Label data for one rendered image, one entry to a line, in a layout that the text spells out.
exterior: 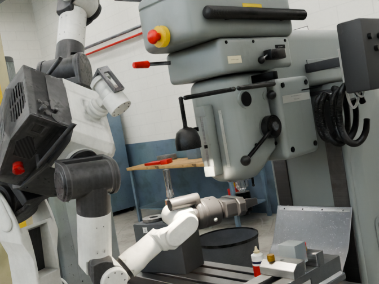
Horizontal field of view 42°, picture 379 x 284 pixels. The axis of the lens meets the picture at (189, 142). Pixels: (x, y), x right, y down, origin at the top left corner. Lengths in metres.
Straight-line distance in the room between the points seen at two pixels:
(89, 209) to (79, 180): 0.09
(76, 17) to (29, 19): 9.93
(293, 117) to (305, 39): 0.29
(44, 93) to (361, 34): 0.90
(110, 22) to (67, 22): 7.58
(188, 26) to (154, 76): 7.01
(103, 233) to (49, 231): 0.38
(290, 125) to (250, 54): 0.27
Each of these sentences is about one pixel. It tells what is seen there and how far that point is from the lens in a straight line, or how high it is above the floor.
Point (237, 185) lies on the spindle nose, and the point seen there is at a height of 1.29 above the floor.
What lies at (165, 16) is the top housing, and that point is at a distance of 1.42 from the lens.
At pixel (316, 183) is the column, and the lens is 1.87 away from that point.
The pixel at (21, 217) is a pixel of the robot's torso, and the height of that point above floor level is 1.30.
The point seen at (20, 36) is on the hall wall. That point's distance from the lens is 11.43.
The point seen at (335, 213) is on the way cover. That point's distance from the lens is 1.84.
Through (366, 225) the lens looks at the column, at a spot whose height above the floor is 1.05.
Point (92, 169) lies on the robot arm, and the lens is 1.28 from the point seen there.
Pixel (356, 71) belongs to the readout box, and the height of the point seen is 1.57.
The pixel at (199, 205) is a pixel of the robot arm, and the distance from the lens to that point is 1.48.
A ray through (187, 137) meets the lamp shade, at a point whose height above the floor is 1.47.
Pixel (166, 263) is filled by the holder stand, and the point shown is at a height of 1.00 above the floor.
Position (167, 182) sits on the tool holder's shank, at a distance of 1.85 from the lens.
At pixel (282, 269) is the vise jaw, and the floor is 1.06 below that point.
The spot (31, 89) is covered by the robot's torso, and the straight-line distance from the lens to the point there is 1.37.
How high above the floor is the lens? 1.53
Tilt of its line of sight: 3 degrees down
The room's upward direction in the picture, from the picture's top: 10 degrees counter-clockwise
